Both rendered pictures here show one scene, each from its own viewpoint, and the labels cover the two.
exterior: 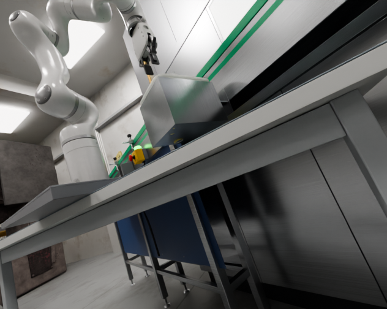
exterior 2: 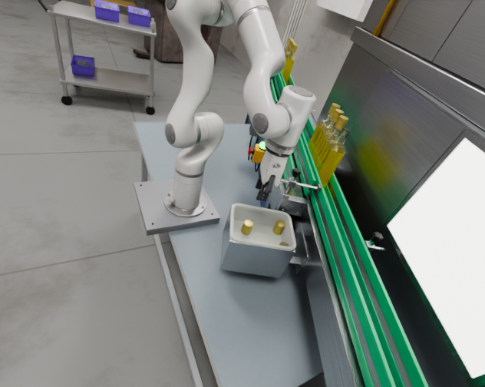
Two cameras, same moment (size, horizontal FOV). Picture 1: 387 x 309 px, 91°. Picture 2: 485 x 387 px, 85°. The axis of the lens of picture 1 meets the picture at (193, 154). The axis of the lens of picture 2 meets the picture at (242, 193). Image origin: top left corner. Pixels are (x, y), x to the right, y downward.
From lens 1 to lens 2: 1.01 m
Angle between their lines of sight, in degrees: 56
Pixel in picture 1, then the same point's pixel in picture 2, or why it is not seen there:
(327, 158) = not seen: hidden behind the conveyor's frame
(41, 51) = (188, 58)
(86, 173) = (180, 201)
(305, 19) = (328, 362)
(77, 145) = (182, 181)
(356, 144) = not seen: outside the picture
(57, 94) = (179, 143)
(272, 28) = (330, 323)
